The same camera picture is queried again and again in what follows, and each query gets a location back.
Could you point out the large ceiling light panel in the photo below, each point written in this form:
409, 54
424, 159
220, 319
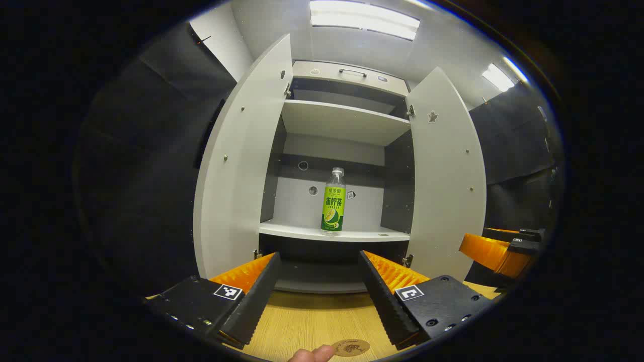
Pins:
365, 20

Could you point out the grey cabinet door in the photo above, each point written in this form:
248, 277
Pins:
448, 191
236, 176

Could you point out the black backdrop cloth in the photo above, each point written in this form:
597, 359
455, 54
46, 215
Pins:
151, 151

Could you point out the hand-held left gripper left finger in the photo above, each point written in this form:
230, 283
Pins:
256, 296

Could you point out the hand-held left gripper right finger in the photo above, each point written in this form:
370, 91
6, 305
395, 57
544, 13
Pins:
385, 301

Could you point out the green label plastic bottle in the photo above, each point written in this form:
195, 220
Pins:
333, 211

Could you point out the small ceiling light panel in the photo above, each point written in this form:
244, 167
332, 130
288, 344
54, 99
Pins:
498, 76

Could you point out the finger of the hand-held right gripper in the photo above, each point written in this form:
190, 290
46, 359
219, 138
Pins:
488, 251

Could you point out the round wooden coaster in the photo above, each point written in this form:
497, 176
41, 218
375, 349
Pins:
354, 347

